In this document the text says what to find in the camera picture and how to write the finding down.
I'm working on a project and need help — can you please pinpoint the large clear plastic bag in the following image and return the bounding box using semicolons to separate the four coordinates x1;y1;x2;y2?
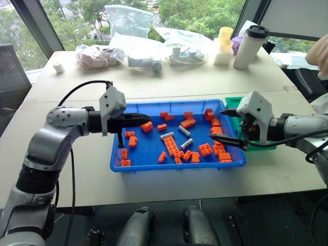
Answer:
104;4;154;42

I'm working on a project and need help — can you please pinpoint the plastic bag with pink contents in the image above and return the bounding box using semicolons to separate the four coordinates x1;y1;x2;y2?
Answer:
75;45;126;70

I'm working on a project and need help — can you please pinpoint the thin black cable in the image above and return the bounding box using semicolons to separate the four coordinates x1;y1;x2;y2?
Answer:
309;193;328;246

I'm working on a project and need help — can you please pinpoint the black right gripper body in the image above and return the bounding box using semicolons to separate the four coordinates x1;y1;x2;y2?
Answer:
239;114;260;151

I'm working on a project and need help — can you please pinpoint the black flat floor object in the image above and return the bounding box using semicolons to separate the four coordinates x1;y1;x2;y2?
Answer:
228;214;251;246

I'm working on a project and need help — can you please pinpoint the dark window frame post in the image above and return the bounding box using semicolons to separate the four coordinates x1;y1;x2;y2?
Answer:
232;0;272;39
10;0;65;59

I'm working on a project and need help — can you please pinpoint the grey brick lower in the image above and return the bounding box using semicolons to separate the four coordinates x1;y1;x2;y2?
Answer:
180;138;194;150

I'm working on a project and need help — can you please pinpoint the black round object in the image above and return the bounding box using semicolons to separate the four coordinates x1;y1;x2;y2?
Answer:
261;38;278;54

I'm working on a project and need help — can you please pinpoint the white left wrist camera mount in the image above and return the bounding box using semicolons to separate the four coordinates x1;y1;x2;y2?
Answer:
99;86;127;137

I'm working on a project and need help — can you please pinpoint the grey clothing of person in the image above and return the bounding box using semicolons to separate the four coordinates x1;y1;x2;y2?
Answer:
309;92;328;115

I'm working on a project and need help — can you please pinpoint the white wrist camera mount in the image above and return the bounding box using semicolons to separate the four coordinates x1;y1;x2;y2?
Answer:
99;86;127;137
236;90;273;144

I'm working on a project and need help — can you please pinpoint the green plastic tray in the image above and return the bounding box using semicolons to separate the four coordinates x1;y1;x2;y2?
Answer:
224;96;278;151

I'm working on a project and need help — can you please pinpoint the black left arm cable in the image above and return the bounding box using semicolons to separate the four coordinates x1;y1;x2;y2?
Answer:
55;80;114;246

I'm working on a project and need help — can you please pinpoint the wide orange building block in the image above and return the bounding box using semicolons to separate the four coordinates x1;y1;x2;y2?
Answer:
180;118;197;129

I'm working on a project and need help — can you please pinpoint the white tumbler with black lid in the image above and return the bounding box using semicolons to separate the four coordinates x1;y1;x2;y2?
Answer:
232;25;270;70

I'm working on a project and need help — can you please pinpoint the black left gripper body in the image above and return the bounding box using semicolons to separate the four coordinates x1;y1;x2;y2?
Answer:
107;113;134;149

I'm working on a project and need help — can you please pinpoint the person's bare hand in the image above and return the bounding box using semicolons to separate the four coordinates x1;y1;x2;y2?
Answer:
305;33;328;75

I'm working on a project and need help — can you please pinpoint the blue plastic tray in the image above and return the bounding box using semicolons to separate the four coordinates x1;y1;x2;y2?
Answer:
110;99;247;173

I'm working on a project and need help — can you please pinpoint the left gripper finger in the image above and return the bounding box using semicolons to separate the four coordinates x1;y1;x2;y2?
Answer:
126;113;152;121
126;119;151;127

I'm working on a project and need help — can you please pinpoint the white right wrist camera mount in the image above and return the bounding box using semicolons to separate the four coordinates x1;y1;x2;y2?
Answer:
236;90;273;144

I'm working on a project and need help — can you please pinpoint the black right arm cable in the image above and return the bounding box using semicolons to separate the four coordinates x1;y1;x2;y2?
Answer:
242;128;328;165

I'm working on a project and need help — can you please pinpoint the grey white cylindrical device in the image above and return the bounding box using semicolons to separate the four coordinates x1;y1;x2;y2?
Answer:
127;55;163;74

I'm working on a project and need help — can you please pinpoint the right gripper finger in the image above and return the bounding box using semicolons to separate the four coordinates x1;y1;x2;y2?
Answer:
208;134;245;149
219;109;243;118

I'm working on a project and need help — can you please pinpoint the crumpled clear plastic bag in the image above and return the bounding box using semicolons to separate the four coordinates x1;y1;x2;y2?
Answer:
109;32;167;65

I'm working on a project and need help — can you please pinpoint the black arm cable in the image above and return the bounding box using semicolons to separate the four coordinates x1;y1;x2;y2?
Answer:
242;128;328;165
55;80;114;246

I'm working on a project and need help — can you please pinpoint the black mesh chair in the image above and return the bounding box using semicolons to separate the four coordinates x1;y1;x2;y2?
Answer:
0;43;33;116

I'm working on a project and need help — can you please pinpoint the purple plastic object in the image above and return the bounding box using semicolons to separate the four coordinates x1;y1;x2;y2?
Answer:
230;35;243;56

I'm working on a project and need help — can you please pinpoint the small black floor object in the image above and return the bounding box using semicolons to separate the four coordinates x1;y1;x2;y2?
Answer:
86;229;106;246

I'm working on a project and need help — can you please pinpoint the dark grey rounded shape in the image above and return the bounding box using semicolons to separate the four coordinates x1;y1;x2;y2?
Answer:
115;206;156;246
182;206;221;246

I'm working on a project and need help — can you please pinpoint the white power strip with cable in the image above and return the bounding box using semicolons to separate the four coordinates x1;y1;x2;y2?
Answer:
169;46;208;66

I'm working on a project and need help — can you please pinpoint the black office chair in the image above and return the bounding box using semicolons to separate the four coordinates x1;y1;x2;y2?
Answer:
280;65;328;104

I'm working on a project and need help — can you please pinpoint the long orange studded plate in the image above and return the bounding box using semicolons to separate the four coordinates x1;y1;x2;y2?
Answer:
162;136;183;158

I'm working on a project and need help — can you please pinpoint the pale yellow plastic cup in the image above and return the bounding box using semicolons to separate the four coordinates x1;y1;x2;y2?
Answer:
217;38;233;53

